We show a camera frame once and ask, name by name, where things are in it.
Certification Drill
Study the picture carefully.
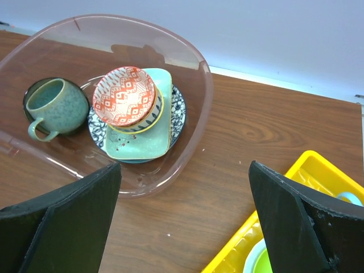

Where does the blue floral plate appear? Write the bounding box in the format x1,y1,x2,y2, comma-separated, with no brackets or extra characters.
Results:
88,85,187,164

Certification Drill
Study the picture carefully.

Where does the mint green rectangular dish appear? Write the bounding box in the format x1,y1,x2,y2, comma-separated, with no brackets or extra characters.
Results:
104,68,172,160

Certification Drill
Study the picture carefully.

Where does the red patterned bowl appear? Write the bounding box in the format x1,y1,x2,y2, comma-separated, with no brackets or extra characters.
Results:
93,66,157,127

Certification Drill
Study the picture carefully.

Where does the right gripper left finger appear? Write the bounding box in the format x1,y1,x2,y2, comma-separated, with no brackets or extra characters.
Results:
1,163,122,272

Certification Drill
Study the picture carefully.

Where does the yellow plastic tray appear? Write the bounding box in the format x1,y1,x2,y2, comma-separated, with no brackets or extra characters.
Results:
203,150,363,272

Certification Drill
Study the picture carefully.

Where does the green plate white rim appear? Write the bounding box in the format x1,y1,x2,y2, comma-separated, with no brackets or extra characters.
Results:
242,238,272,273

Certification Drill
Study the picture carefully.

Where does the light blue mug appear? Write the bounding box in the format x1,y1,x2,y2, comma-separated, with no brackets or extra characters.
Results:
336,192,363,206

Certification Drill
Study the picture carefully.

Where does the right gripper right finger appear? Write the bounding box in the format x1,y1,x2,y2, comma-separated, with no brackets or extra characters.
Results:
249,161,363,272

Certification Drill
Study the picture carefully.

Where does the teal ceramic cup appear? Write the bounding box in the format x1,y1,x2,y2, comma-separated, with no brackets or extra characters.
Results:
26,78,89,142

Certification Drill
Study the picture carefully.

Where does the yellow flower patterned bowl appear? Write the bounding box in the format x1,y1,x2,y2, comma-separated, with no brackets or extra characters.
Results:
109,87,164,134

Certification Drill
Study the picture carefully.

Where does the pink translucent plastic bin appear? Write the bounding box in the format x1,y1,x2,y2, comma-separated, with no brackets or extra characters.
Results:
1,14,213,198

